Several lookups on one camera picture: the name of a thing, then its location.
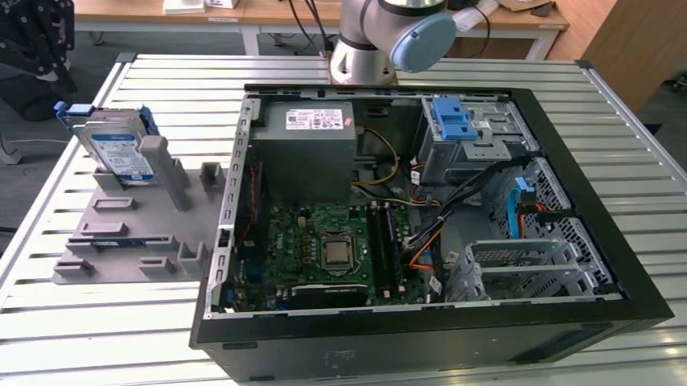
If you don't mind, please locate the black PC case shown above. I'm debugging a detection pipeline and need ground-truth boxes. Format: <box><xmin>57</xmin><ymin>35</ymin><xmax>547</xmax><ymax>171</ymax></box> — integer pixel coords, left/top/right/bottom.
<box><xmin>189</xmin><ymin>83</ymin><xmax>676</xmax><ymax>382</ymax></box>

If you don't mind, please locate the orange wire bundle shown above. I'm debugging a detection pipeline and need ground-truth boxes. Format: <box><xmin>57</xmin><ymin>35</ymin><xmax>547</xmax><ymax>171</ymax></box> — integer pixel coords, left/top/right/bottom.
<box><xmin>409</xmin><ymin>236</ymin><xmax>439</xmax><ymax>277</ymax></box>

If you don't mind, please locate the black graphics card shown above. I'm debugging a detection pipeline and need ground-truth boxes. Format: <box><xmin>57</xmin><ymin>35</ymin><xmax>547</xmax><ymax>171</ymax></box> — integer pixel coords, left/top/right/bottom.
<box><xmin>289</xmin><ymin>282</ymin><xmax>373</xmax><ymax>310</ymax></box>

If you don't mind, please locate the wooden desk white frame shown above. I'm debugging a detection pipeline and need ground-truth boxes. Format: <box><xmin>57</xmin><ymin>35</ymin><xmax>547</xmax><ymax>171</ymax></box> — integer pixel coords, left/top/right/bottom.
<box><xmin>73</xmin><ymin>0</ymin><xmax>262</xmax><ymax>55</ymax></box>
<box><xmin>241</xmin><ymin>0</ymin><xmax>570</xmax><ymax>61</ymax></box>

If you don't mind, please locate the blue data wire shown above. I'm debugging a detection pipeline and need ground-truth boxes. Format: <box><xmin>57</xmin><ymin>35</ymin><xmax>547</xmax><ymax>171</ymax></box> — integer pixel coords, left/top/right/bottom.
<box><xmin>503</xmin><ymin>176</ymin><xmax>538</xmax><ymax>242</ymax></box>

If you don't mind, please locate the metal optical drive cage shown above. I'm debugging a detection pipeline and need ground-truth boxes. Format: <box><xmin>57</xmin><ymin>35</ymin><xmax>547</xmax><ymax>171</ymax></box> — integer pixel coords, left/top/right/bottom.
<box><xmin>418</xmin><ymin>96</ymin><xmax>542</xmax><ymax>188</ymax></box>

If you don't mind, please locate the dark RAM stick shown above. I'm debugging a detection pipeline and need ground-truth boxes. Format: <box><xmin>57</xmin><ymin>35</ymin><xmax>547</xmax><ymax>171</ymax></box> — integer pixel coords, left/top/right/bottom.
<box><xmin>382</xmin><ymin>203</ymin><xmax>409</xmax><ymax>297</ymax></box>

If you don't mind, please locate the orange red power wire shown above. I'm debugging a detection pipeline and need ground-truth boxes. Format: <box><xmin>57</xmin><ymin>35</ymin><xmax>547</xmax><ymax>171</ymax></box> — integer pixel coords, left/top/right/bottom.
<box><xmin>518</xmin><ymin>203</ymin><xmax>575</xmax><ymax>226</ymax></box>

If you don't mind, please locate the grey parts rack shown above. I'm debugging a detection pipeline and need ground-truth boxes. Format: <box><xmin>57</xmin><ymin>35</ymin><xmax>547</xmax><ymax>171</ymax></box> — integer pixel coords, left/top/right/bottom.
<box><xmin>51</xmin><ymin>135</ymin><xmax>230</xmax><ymax>285</ymax></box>

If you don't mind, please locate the black CPU socket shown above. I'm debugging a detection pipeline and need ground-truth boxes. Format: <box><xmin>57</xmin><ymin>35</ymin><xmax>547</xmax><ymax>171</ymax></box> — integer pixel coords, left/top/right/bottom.
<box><xmin>317</xmin><ymin>229</ymin><xmax>361</xmax><ymax>277</ymax></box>

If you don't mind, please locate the black cable bundle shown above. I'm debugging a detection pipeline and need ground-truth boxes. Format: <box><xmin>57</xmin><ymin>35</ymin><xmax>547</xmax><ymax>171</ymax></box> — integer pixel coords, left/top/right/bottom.
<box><xmin>405</xmin><ymin>158</ymin><xmax>531</xmax><ymax>248</ymax></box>

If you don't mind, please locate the yellow wire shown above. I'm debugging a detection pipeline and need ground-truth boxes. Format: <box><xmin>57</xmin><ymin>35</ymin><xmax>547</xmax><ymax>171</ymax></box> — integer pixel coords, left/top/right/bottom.
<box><xmin>351</xmin><ymin>127</ymin><xmax>402</xmax><ymax>188</ymax></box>

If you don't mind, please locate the silver CPU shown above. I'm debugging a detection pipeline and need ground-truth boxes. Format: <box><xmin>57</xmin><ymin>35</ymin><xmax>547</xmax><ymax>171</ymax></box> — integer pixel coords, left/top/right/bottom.
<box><xmin>323</xmin><ymin>240</ymin><xmax>355</xmax><ymax>269</ymax></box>

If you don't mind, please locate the hard disk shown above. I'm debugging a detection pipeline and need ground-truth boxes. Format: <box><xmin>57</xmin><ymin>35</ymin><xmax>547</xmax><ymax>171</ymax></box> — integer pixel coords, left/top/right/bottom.
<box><xmin>53</xmin><ymin>102</ymin><xmax>161</xmax><ymax>187</ymax></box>

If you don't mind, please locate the blue plastic drive latch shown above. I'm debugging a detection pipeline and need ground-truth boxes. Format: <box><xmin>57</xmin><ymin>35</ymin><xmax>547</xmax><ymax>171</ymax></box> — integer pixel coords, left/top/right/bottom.
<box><xmin>431</xmin><ymin>97</ymin><xmax>479</xmax><ymax>142</ymax></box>

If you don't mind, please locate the metal disk bay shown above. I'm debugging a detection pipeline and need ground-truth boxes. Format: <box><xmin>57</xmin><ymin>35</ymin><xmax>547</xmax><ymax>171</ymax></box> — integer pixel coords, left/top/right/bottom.
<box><xmin>449</xmin><ymin>239</ymin><xmax>617</xmax><ymax>302</ymax></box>

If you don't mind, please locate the black mesh waste bin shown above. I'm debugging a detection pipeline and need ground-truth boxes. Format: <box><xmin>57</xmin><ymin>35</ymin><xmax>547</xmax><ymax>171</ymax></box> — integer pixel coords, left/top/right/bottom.
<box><xmin>0</xmin><ymin>60</ymin><xmax>70</xmax><ymax>121</ymax></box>

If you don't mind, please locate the grey power supply unit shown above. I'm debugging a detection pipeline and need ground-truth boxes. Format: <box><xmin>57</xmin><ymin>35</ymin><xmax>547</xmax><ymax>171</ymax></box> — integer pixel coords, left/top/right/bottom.
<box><xmin>250</xmin><ymin>100</ymin><xmax>361</xmax><ymax>206</ymax></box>

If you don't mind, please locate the black RAM slot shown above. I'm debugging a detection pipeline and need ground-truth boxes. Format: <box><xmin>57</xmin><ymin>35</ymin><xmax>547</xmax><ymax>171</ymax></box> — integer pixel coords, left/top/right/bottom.
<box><xmin>367</xmin><ymin>202</ymin><xmax>393</xmax><ymax>299</ymax></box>

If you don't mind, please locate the wooden cabinet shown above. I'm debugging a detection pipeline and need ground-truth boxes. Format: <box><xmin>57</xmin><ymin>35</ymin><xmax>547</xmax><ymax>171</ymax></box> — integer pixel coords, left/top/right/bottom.
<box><xmin>547</xmin><ymin>0</ymin><xmax>687</xmax><ymax>116</ymax></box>

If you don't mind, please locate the green motherboard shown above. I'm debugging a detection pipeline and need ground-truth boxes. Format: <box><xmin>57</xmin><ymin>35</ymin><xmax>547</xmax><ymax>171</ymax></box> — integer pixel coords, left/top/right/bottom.
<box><xmin>230</xmin><ymin>200</ymin><xmax>431</xmax><ymax>313</ymax></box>

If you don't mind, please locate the brown cardboard piece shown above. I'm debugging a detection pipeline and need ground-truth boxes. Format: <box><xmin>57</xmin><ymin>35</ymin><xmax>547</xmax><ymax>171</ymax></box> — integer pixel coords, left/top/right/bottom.
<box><xmin>497</xmin><ymin>0</ymin><xmax>555</xmax><ymax>18</ymax></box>

